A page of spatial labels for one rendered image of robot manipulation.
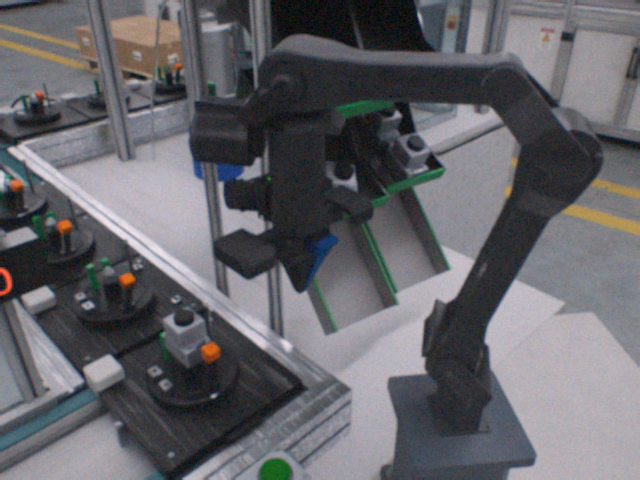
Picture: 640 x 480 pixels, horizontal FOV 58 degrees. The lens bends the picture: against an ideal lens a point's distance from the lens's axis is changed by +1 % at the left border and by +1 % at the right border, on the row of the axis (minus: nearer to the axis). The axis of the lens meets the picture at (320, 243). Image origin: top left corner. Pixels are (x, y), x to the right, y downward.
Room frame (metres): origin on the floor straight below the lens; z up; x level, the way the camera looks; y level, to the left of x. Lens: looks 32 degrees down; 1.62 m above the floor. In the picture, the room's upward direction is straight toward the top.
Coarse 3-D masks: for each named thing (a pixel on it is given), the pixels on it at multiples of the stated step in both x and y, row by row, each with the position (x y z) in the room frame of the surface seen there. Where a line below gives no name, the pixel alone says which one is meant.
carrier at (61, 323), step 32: (128, 256) 0.89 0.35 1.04; (64, 288) 0.88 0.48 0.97; (96, 288) 0.85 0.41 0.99; (160, 288) 0.88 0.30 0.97; (64, 320) 0.78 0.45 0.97; (96, 320) 0.76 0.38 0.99; (128, 320) 0.77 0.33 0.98; (160, 320) 0.78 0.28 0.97; (64, 352) 0.70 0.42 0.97; (96, 352) 0.70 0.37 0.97; (128, 352) 0.71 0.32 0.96
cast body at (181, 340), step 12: (180, 312) 0.65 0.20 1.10; (192, 312) 0.65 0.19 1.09; (168, 324) 0.64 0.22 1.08; (180, 324) 0.63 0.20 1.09; (192, 324) 0.64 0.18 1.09; (204, 324) 0.64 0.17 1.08; (168, 336) 0.64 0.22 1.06; (180, 336) 0.62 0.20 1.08; (192, 336) 0.63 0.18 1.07; (204, 336) 0.64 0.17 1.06; (168, 348) 0.65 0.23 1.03; (180, 348) 0.62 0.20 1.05; (192, 348) 0.62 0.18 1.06; (180, 360) 0.62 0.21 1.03; (192, 360) 0.61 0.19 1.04
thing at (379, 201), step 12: (240, 72) 0.92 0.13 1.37; (252, 72) 0.93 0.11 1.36; (240, 84) 0.92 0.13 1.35; (252, 84) 0.89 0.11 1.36; (240, 96) 0.92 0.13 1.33; (348, 120) 0.89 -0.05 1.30; (348, 132) 0.89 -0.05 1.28; (336, 144) 0.91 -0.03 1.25; (348, 144) 0.89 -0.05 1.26; (336, 156) 0.88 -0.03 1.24; (348, 156) 0.89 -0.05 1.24; (360, 168) 0.86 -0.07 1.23; (360, 180) 0.84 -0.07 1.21; (372, 180) 0.83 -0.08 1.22; (360, 192) 0.82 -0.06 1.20; (372, 192) 0.82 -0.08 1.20; (384, 192) 0.80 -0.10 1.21; (384, 204) 0.80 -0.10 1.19; (348, 216) 0.76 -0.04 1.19
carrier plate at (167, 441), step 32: (224, 320) 0.78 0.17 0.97; (256, 352) 0.70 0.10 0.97; (128, 384) 0.63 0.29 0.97; (256, 384) 0.63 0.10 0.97; (288, 384) 0.63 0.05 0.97; (128, 416) 0.57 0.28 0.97; (160, 416) 0.57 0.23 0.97; (192, 416) 0.57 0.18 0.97; (224, 416) 0.57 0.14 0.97; (160, 448) 0.51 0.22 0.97; (192, 448) 0.51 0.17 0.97
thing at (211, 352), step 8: (200, 344) 0.62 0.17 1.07; (208, 344) 0.60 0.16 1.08; (200, 352) 0.61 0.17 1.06; (208, 352) 0.59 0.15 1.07; (216, 352) 0.59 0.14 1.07; (208, 360) 0.59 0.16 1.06; (216, 360) 0.60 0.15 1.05; (208, 368) 0.59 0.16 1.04; (216, 368) 0.60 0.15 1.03; (208, 376) 0.60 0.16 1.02; (216, 376) 0.60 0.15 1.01; (208, 384) 0.60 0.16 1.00
